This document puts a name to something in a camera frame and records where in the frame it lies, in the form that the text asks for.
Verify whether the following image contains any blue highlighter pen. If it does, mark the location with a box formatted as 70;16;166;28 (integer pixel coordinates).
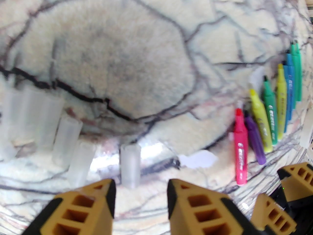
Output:
283;61;292;133
286;50;295;122

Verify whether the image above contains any clear plastic scrap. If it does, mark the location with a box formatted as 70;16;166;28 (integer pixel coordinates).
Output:
178;150;218;169

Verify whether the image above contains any yellow highlighter pen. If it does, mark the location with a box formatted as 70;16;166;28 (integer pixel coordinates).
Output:
276;64;287;141
249;89;273;153

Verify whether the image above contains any purple highlighter pen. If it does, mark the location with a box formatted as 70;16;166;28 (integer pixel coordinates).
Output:
244;110;266;165

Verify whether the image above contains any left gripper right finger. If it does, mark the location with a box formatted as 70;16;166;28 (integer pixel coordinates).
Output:
168;179;259;235

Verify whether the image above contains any pink highlighter pen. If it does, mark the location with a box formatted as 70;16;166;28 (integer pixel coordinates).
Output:
233;108;248;185

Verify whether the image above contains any translucent plastic pen cap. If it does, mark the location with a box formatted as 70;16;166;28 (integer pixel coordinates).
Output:
52;117;83;167
119;143;142;189
68;141;96;188
37;96;65;151

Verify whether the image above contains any green highlighter pen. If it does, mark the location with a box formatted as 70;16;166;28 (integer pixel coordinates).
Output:
263;75;278;146
290;43;300;109
295;41;303;102

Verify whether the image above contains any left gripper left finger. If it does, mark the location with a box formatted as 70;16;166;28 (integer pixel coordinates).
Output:
23;179;116;235

